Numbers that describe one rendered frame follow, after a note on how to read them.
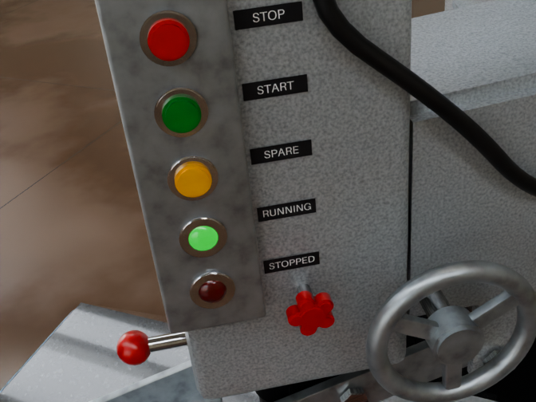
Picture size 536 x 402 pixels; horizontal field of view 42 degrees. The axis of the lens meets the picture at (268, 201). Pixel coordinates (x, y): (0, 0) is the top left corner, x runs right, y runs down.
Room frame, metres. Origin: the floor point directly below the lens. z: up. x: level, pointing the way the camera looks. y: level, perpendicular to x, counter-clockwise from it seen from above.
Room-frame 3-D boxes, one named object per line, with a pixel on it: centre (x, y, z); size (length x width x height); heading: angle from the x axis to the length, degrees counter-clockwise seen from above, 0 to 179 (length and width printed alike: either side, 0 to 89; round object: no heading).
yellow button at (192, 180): (0.43, 0.05, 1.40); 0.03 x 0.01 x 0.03; 96
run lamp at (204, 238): (0.43, 0.05, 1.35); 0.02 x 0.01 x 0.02; 96
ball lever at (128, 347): (0.48, 0.12, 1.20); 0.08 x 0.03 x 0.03; 96
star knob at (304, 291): (0.44, -0.02, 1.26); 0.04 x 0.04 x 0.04; 6
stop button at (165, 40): (0.43, 0.05, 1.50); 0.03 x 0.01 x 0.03; 96
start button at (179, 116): (0.43, 0.05, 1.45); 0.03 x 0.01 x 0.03; 96
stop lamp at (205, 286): (0.43, 0.05, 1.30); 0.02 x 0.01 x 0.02; 96
